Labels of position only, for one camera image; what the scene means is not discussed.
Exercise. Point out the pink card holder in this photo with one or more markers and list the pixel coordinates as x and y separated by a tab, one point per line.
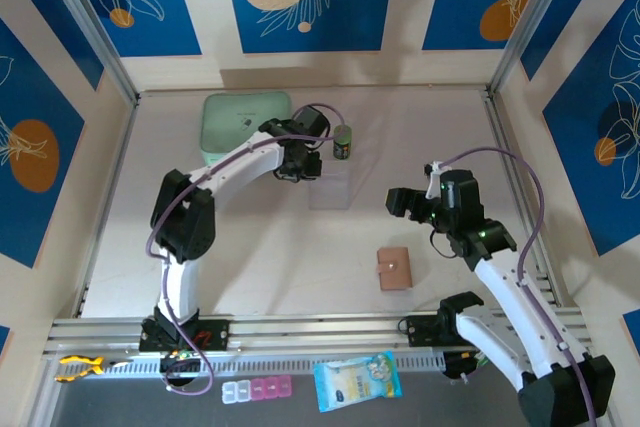
395	272

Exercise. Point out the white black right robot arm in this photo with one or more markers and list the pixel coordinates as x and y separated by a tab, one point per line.
500	292

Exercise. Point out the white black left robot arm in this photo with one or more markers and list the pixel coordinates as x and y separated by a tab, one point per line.
182	282

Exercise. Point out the dark bottle with green lid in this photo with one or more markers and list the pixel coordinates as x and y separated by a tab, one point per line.
342	144

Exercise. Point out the mint green zip pouch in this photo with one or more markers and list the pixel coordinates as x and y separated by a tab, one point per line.
230	117

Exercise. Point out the blue wet wipes packet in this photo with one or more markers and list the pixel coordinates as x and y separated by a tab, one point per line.
357	382

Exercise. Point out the white pink pill organizer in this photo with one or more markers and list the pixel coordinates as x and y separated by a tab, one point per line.
257	388

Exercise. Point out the aluminium table side rail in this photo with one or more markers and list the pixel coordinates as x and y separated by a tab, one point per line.
120	157
503	122

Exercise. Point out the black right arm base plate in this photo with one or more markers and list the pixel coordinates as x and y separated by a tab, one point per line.
420	332

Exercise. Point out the aluminium mounting rail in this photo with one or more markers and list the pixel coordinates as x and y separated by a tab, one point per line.
310	332

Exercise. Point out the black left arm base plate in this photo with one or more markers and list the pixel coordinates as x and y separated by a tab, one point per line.
215	334

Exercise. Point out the aluminium corner post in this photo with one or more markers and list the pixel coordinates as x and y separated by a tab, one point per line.
537	22
91	22

